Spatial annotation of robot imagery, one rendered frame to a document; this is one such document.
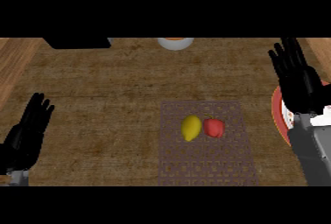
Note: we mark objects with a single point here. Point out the white cup with orange rim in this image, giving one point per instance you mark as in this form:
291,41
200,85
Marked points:
175,43

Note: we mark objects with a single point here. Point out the yellow lemon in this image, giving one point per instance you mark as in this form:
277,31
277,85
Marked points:
191,127

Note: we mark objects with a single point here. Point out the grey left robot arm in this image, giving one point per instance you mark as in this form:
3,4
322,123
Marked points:
18,177

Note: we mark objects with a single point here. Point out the brown patterned placemat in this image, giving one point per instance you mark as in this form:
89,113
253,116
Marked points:
207,157

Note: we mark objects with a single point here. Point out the black appliance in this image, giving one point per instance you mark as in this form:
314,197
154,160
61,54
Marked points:
77,42

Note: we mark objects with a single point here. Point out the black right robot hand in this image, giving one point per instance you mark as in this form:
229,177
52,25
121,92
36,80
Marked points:
297,84

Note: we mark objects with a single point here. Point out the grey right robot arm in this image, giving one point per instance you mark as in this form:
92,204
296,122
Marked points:
312,151

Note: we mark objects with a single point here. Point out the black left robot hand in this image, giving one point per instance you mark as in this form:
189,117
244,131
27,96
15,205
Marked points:
25,137

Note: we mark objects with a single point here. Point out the red and white plate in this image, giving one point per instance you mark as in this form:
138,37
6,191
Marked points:
280,116

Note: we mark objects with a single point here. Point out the red bell pepper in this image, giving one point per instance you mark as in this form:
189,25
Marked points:
213,127

